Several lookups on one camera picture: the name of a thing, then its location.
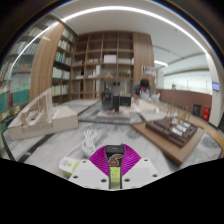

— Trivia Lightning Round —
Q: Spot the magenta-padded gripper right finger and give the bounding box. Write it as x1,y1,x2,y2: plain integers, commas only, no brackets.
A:
119,143,160,191

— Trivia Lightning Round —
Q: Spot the wall poster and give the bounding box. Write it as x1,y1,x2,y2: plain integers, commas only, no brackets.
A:
142,65,157,77

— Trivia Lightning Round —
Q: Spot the wooden shelf unit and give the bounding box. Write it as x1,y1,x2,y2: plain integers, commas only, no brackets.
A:
69,31,135,101

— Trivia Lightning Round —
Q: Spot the person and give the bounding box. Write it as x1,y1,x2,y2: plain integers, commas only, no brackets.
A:
131,78,152,100

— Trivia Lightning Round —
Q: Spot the grey base board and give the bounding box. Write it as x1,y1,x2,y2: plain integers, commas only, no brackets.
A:
96,109,132,119

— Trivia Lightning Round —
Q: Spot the black charger block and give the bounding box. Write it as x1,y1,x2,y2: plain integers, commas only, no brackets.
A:
104,144,125,169

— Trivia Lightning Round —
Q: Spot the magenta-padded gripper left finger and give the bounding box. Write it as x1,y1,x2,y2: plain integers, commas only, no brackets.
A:
68,144,112,191

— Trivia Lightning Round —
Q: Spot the dark bin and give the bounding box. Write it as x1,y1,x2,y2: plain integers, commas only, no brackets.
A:
192,103,202,117

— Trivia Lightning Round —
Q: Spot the dark bookshelf with pale books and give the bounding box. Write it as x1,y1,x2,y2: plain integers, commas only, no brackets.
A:
50,28,73,104

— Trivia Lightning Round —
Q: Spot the green and white power strip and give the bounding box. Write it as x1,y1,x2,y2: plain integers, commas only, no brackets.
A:
58,156,122,188

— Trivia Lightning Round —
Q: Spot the low black box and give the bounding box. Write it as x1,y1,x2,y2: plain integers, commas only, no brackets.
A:
112,93,133,108

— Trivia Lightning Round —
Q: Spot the curved ceiling light strip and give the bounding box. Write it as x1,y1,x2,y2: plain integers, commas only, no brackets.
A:
60,5,209,54

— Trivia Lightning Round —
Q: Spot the white coiled power cable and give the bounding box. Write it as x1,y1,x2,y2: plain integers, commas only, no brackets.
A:
66,128,99,161

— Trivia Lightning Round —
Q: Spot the white architectural model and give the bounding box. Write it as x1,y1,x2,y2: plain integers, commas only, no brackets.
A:
7,87,79,141

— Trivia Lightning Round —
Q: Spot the bookshelf with teal books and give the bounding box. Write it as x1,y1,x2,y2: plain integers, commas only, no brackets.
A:
0,18,51,124

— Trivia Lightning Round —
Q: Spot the wall monitor screen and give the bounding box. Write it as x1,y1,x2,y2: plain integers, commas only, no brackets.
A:
211,81,221,92

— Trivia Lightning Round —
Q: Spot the brown building model on wooden board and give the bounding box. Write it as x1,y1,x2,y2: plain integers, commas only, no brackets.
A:
129,109,205,167

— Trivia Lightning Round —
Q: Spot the small white paper model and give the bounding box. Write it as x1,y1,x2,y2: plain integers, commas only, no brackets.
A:
133,98,158,114

